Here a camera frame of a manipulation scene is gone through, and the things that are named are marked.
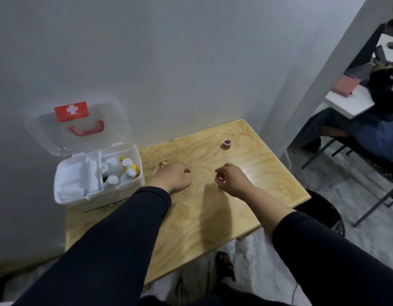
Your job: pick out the person's right hand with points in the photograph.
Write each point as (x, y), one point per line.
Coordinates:
(234, 180)

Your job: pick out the person's left hand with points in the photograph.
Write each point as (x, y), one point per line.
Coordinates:
(173, 179)

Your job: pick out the person's left fingers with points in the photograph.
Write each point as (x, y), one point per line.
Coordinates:
(185, 173)

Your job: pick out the person's right thumb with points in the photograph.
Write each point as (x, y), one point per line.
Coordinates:
(222, 169)

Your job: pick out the person's right forearm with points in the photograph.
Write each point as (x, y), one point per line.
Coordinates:
(311, 251)

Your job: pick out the person's left forearm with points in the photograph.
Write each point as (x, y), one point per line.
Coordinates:
(100, 251)

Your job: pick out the wooden table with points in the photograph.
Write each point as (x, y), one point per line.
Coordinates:
(196, 194)

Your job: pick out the yellow medicine bottle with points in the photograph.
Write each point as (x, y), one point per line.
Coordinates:
(130, 166)

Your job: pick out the white medicine bottle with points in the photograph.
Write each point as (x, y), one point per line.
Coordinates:
(111, 181)
(113, 166)
(129, 175)

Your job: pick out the white first aid box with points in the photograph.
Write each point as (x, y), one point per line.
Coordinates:
(97, 175)

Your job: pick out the person's sandaled foot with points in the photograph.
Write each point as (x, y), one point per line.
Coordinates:
(224, 266)

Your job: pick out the black round stool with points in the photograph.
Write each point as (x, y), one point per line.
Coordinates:
(324, 211)

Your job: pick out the clear first aid box lid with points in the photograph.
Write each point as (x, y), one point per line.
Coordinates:
(78, 127)

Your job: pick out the black metal chair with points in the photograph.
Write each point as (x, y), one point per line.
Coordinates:
(365, 162)

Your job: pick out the white desk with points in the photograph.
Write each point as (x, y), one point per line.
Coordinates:
(349, 100)

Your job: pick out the pink notebook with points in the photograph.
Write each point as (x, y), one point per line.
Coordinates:
(345, 85)

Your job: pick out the white perforated board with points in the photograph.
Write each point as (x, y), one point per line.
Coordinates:
(389, 46)

